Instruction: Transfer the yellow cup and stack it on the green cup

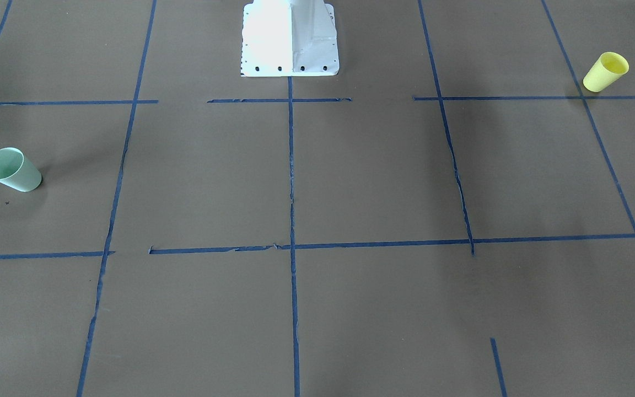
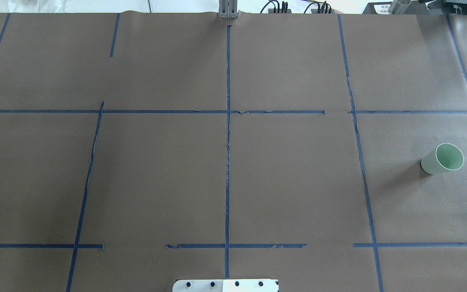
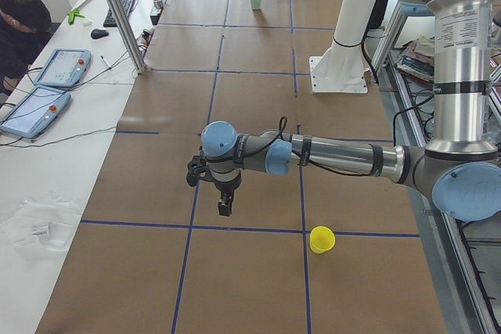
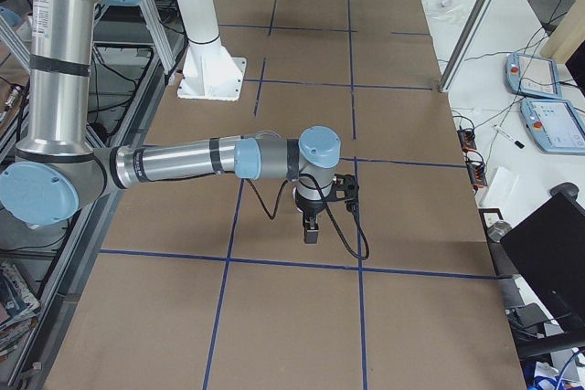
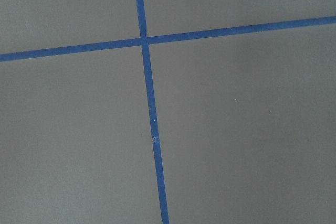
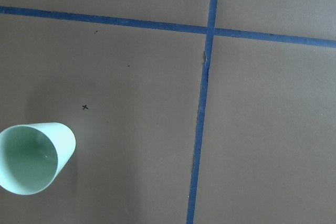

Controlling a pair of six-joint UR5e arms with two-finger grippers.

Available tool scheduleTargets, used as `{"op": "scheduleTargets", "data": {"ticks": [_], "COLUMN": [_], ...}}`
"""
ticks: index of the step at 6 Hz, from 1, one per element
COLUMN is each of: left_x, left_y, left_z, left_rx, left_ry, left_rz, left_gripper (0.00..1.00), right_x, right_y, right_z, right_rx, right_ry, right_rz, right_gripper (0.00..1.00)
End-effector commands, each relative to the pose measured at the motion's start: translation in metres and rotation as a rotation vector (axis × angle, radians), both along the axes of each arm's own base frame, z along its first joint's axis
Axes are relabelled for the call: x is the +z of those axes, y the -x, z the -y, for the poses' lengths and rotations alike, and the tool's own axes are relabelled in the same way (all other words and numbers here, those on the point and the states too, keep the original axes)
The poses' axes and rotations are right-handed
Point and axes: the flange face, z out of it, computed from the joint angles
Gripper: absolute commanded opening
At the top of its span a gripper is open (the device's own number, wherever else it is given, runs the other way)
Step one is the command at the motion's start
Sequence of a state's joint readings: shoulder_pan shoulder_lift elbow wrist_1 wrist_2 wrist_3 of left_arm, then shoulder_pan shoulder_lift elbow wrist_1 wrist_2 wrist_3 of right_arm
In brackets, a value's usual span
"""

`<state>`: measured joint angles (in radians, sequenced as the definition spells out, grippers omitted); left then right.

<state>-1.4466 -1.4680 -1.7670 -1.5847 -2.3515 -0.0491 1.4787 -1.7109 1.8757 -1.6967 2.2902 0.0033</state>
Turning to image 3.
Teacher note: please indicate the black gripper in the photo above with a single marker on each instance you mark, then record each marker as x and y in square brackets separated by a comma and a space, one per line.
[227, 188]

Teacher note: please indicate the yellow plastic cup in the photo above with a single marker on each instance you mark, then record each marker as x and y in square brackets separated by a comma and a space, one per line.
[321, 239]

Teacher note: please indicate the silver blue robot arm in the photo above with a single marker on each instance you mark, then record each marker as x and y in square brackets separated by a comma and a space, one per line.
[456, 170]

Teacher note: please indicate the stack of books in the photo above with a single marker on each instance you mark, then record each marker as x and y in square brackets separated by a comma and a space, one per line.
[417, 59]

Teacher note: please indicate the clear plastic bag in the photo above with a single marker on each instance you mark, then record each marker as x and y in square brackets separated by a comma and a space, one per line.
[38, 229]

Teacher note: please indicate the black white marker pen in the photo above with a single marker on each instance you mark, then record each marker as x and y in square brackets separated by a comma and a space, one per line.
[108, 66]

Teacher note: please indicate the upper teach pendant tablet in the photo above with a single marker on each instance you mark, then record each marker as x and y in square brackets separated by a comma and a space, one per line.
[64, 68]

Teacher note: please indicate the teach pendant tablet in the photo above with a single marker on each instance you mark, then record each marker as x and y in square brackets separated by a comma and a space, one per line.
[64, 68]
[35, 112]

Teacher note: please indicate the lower teach pendant tablet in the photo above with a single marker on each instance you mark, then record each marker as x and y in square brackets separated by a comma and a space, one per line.
[35, 112]

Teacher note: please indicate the dark computer mouse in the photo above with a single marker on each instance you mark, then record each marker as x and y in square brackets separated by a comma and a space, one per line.
[98, 33]

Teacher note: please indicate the black keyboard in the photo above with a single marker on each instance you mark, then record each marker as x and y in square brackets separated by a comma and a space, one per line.
[127, 5]

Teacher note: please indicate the green plastic tool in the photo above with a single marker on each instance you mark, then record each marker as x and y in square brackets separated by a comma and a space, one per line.
[73, 15]

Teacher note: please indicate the seated person dark hair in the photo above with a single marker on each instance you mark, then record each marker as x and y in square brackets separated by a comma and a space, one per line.
[25, 31]

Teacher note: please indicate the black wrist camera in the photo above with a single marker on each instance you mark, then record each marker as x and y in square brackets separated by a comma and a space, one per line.
[196, 170]

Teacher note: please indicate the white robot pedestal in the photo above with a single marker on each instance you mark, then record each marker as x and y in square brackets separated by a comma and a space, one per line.
[340, 69]

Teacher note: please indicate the aluminium frame post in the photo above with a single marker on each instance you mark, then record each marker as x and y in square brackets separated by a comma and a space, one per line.
[127, 35]

